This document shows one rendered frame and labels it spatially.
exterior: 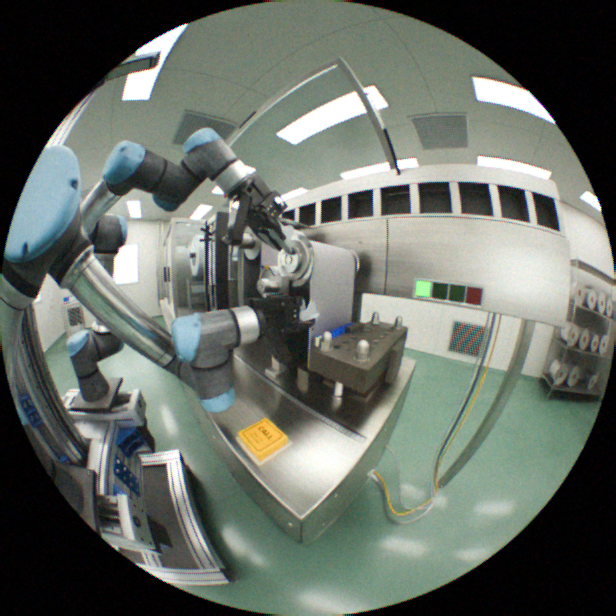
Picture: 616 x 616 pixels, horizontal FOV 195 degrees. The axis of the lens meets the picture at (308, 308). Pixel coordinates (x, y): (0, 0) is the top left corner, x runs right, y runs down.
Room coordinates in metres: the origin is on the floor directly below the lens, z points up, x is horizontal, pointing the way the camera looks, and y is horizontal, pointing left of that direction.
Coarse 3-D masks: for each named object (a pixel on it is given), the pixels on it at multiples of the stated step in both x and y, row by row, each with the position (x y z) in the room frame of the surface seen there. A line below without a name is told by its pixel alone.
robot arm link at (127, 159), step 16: (128, 144) 0.15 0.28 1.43; (112, 160) 0.14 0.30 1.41; (128, 160) 0.16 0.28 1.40; (144, 160) 0.19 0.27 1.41; (160, 160) 0.23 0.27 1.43; (112, 176) 0.15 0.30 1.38; (128, 176) 0.18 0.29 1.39; (144, 176) 0.21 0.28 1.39; (160, 176) 0.24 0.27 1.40; (96, 192) 0.17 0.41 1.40; (112, 192) 0.19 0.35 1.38; (128, 192) 0.22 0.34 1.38; (80, 208) 0.18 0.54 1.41; (96, 208) 0.19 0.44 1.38
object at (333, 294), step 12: (312, 276) 0.47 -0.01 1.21; (324, 276) 0.51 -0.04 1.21; (336, 276) 0.56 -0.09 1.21; (348, 276) 0.61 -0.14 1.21; (312, 288) 0.47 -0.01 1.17; (324, 288) 0.51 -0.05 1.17; (336, 288) 0.56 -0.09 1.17; (348, 288) 0.62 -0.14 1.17; (324, 300) 0.51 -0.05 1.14; (336, 300) 0.56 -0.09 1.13; (348, 300) 0.62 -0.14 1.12; (324, 312) 0.52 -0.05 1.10; (336, 312) 0.56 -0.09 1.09; (348, 312) 0.62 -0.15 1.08; (324, 324) 0.52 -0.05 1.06; (336, 324) 0.57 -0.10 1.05; (312, 336) 0.48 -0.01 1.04
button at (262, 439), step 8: (256, 424) 0.25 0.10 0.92; (264, 424) 0.25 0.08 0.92; (272, 424) 0.26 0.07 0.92; (240, 432) 0.23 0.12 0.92; (248, 432) 0.23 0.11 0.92; (256, 432) 0.23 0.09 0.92; (264, 432) 0.23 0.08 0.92; (272, 432) 0.24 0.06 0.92; (280, 432) 0.24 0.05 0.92; (248, 440) 0.21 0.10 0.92; (256, 440) 0.21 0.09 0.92; (264, 440) 0.21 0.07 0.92; (272, 440) 0.22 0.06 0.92; (280, 440) 0.22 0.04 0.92; (248, 448) 0.20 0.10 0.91; (256, 448) 0.19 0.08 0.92; (264, 448) 0.20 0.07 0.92; (272, 448) 0.20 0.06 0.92; (256, 456) 0.18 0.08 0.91; (264, 456) 0.19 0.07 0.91
